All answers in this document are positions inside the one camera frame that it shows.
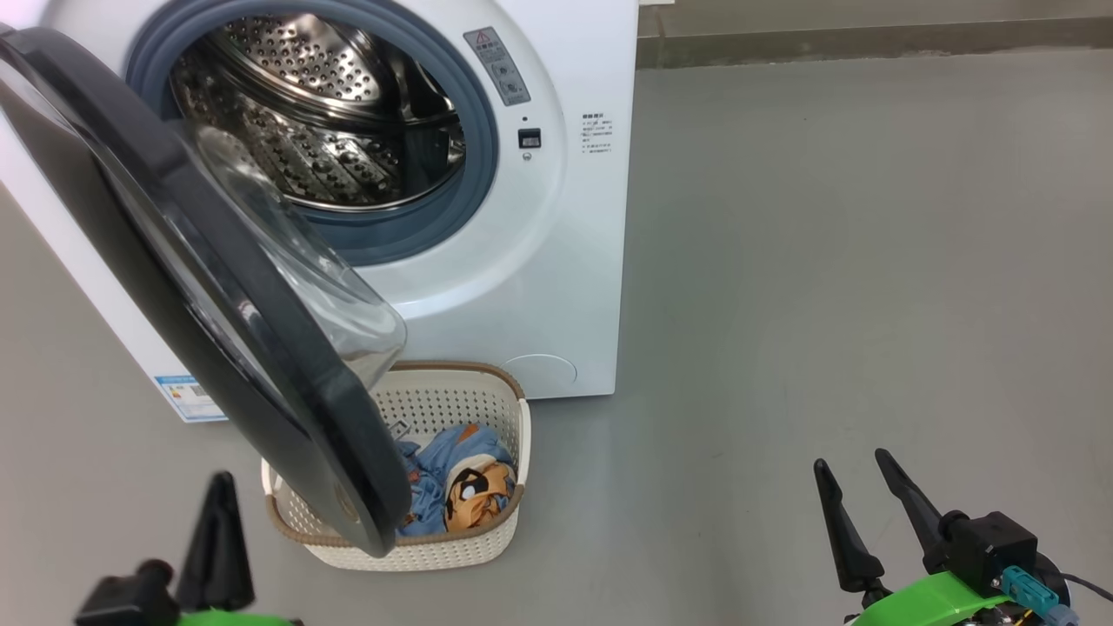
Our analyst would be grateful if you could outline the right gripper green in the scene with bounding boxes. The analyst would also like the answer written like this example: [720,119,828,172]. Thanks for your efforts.
[814,449,1044,626]

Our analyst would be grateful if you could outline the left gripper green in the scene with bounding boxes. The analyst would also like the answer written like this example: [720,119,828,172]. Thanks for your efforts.
[174,472,303,626]

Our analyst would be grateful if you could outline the black round washer door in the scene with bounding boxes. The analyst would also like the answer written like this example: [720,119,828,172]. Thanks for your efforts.
[0,26,412,559]

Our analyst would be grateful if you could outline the blue garment large face print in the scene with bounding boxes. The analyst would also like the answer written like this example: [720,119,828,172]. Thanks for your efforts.
[417,423,520,533]

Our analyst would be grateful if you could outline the white front-load washing machine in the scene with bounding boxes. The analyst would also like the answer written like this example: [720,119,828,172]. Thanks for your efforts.
[0,0,640,424]

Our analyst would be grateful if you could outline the stainless steel washing machine drum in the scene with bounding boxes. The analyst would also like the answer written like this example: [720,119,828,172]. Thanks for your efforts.
[170,13,466,210]

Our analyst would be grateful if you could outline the blue energy label sticker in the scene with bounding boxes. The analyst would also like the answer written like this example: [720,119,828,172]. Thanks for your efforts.
[155,374,229,424]

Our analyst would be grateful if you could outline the cream perforated laundry basket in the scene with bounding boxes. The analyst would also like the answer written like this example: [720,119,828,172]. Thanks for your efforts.
[261,361,531,572]

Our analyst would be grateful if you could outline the round white filter cover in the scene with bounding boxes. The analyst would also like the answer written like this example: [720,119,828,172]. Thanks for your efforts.
[503,352,577,394]

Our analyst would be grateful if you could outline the black text notice sticker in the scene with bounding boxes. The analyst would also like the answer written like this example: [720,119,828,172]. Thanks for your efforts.
[581,111,615,156]

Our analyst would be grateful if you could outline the grey warning label sticker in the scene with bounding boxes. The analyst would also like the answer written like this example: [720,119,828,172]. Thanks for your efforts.
[463,26,531,107]

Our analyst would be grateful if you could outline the teal cable connector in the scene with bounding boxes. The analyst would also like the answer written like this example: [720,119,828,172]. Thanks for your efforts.
[1000,565,1079,626]

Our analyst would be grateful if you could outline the thin black cable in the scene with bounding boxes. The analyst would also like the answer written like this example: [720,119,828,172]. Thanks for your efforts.
[1061,572,1113,603]

